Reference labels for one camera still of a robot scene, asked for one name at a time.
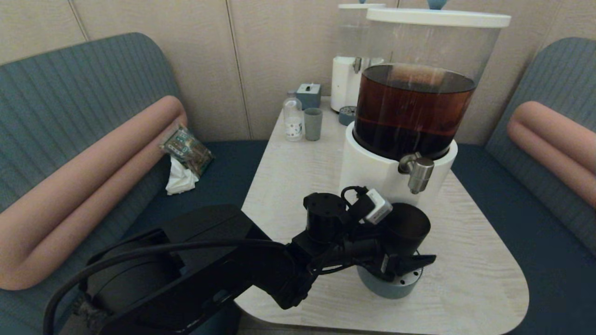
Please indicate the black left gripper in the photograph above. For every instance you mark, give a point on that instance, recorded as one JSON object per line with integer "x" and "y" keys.
{"x": 370, "y": 253}

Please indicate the dark brown plastic cup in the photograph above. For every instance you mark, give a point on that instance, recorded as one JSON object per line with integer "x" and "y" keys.
{"x": 409, "y": 228}

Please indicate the metal dispenser tap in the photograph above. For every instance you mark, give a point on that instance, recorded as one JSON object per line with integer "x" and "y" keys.
{"x": 418, "y": 174}

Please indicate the grey-blue cup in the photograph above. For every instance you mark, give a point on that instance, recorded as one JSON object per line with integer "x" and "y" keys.
{"x": 313, "y": 124}

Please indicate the large blue-grey perforated drip tray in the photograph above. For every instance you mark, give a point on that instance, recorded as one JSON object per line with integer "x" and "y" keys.
{"x": 391, "y": 286}

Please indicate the small blue-grey drip tray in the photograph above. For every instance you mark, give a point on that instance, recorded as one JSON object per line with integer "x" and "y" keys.
{"x": 346, "y": 115}

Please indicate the pink bolster cushion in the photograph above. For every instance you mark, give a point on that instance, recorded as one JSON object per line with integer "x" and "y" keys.
{"x": 93, "y": 186}
{"x": 554, "y": 139}

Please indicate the clear plastic bottle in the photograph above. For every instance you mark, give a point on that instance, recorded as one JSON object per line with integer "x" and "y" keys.
{"x": 293, "y": 118}

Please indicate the small clear water dispenser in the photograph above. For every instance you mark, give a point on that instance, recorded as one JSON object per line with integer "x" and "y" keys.
{"x": 344, "y": 83}

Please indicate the blue-grey tissue box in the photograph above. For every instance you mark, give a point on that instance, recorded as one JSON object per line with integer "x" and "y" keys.
{"x": 308, "y": 95}

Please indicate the teal ribbed sofa bench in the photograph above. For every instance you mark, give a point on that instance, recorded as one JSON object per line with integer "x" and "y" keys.
{"x": 70, "y": 93}
{"x": 558, "y": 79}

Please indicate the crumpled white tissue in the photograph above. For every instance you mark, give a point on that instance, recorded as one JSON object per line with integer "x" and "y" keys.
{"x": 180, "y": 179}

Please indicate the green printed snack packet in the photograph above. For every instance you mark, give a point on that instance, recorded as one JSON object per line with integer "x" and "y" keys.
{"x": 188, "y": 150}

